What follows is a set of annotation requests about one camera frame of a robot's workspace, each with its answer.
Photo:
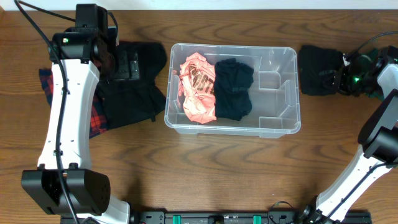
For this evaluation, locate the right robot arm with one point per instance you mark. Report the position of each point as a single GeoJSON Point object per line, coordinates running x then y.
{"type": "Point", "coordinates": [376, 154]}

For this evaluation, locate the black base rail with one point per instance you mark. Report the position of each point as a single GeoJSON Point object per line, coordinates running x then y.
{"type": "Point", "coordinates": [284, 217]}

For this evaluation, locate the black shirt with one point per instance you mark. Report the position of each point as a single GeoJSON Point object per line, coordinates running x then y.
{"type": "Point", "coordinates": [317, 68]}

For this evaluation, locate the clear plastic storage bin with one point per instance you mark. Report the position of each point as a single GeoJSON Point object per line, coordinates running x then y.
{"type": "Point", "coordinates": [274, 93]}

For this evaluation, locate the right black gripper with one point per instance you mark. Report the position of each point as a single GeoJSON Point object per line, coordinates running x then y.
{"type": "Point", "coordinates": [344, 72]}

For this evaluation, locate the dark navy shirt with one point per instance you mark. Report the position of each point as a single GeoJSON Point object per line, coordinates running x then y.
{"type": "Point", "coordinates": [233, 80]}

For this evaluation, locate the dark green shirt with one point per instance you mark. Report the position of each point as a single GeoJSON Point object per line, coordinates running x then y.
{"type": "Point", "coordinates": [364, 72]}

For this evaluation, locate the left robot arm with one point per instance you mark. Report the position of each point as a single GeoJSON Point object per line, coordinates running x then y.
{"type": "Point", "coordinates": [63, 183]}

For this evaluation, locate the pink shirt with gold letters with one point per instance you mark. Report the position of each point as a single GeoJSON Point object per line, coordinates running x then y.
{"type": "Point", "coordinates": [197, 78]}

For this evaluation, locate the large black folded garment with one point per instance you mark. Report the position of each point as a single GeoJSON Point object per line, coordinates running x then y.
{"type": "Point", "coordinates": [131, 101]}

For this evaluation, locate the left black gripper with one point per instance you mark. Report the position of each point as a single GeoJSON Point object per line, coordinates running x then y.
{"type": "Point", "coordinates": [127, 65]}

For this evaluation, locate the red navy plaid shirt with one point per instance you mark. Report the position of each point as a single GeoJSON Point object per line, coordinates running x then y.
{"type": "Point", "coordinates": [98, 122]}

